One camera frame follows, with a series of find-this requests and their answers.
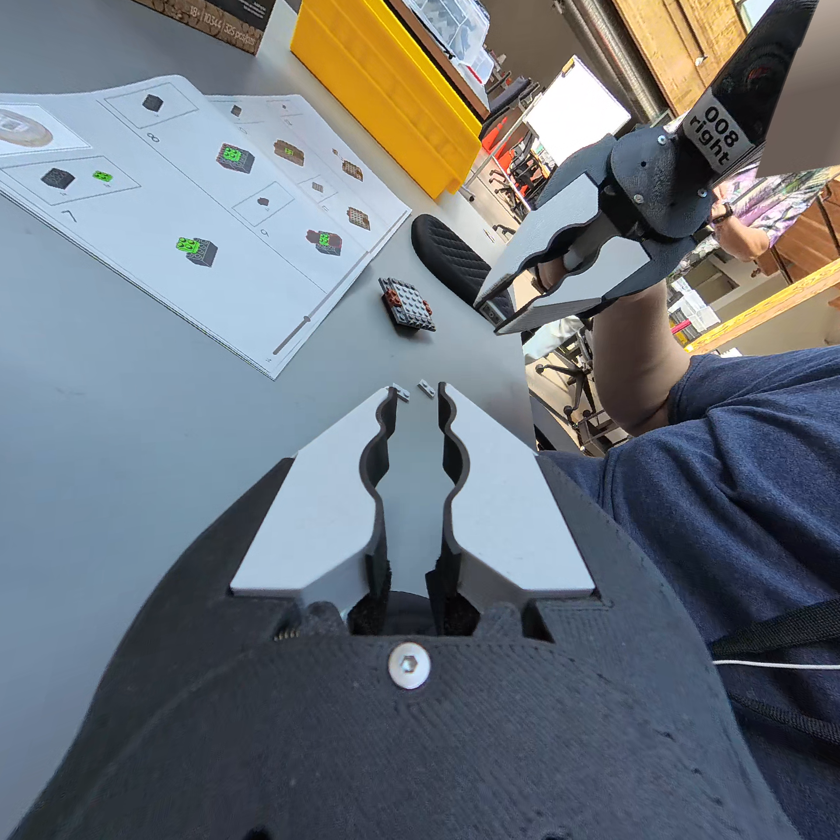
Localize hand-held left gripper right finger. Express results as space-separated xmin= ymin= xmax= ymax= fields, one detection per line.
xmin=425 ymin=381 xmax=598 ymax=613

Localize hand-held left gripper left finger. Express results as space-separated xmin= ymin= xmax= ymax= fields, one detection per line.
xmin=230 ymin=386 xmax=400 ymax=613

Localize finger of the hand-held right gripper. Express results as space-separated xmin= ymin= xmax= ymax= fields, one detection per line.
xmin=492 ymin=233 xmax=657 ymax=337
xmin=472 ymin=172 xmax=621 ymax=322

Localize grey and brown brick assembly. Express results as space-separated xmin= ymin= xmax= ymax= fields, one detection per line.
xmin=378 ymin=277 xmax=437 ymax=333

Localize person's right forearm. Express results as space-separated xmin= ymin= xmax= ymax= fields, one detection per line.
xmin=587 ymin=279 xmax=693 ymax=437

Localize black office chair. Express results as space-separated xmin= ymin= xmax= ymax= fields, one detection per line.
xmin=504 ymin=146 xmax=560 ymax=212
xmin=533 ymin=315 xmax=614 ymax=455

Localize black quilted chair backrest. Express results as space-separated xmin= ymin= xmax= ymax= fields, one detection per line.
xmin=411 ymin=213 xmax=516 ymax=316

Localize red office chair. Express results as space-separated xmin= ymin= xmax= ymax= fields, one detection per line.
xmin=482 ymin=117 xmax=534 ymax=191

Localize white whiteboard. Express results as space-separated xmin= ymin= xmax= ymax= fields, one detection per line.
xmin=521 ymin=56 xmax=632 ymax=168

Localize light wooden table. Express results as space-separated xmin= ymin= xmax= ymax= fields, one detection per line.
xmin=682 ymin=259 xmax=840 ymax=355

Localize person's blue shirt torso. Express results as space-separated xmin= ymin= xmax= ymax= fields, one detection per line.
xmin=538 ymin=348 xmax=840 ymax=840

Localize yellow plastic bin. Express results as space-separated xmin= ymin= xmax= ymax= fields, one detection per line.
xmin=289 ymin=0 xmax=483 ymax=201

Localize clear plastic storage containers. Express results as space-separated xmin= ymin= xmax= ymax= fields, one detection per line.
xmin=400 ymin=0 xmax=493 ymax=80

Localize white instruction booklet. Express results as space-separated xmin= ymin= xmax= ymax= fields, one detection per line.
xmin=0 ymin=74 xmax=413 ymax=382

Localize brown printed cardboard box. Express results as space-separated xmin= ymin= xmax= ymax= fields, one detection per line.
xmin=131 ymin=0 xmax=280 ymax=56

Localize silver ventilation duct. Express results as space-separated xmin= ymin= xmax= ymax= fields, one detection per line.
xmin=563 ymin=0 xmax=665 ymax=124

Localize black strap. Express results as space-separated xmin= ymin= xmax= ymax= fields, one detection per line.
xmin=707 ymin=597 xmax=840 ymax=658
xmin=722 ymin=688 xmax=840 ymax=746

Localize white thin cable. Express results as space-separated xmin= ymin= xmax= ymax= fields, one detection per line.
xmin=712 ymin=659 xmax=840 ymax=672

